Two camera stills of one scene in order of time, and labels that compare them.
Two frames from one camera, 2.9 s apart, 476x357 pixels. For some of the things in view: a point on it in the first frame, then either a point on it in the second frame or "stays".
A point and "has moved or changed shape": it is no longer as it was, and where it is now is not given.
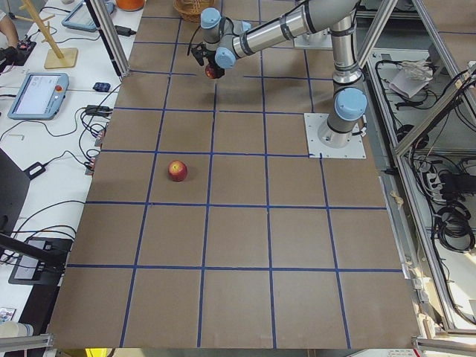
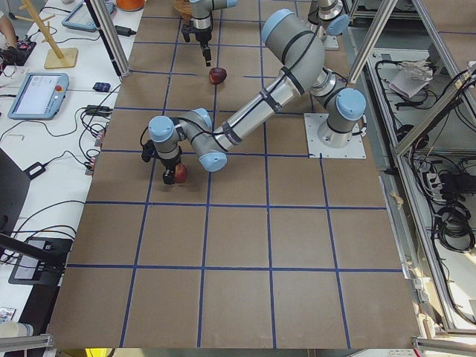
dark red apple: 213,71 has moved or changed shape
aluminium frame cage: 419,74 stays
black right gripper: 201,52 to 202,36
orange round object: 130,5 stays
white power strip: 435,186 stays
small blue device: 102,87 stays
